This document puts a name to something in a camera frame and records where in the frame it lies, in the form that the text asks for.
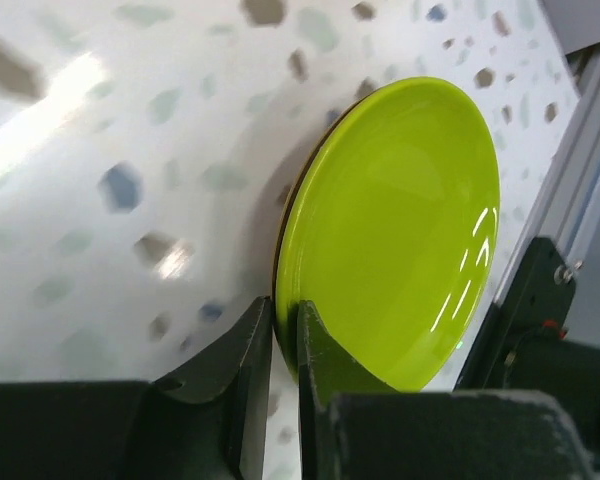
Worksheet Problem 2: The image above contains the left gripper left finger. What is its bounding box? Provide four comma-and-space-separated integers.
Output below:
0, 297, 273, 479

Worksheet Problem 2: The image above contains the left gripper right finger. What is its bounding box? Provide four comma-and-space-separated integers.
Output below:
297, 301, 595, 479

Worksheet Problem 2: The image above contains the lime green plate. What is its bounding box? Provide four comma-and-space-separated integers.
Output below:
273, 77, 500, 391

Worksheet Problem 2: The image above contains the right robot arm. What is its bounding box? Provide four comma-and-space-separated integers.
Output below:
456, 237, 600, 473

